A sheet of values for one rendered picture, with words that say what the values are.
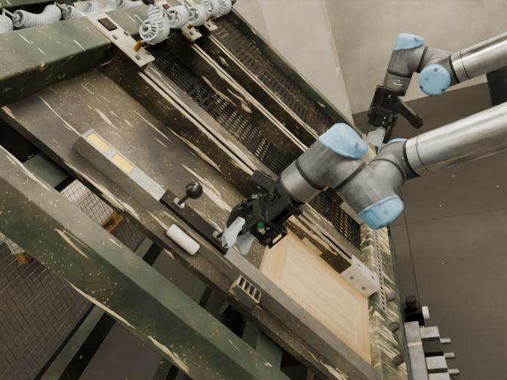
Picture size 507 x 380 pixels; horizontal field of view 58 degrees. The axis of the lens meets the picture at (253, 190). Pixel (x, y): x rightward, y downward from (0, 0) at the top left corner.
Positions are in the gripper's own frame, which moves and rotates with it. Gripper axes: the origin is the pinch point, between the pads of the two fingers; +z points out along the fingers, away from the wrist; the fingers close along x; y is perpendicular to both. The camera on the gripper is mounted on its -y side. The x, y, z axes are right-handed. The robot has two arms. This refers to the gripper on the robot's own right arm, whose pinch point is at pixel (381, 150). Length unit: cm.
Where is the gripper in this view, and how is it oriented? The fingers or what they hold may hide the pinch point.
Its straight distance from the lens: 150.7
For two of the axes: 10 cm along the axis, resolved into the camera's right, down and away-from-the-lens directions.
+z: -1.6, 8.6, 4.8
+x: -2.1, 4.5, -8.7
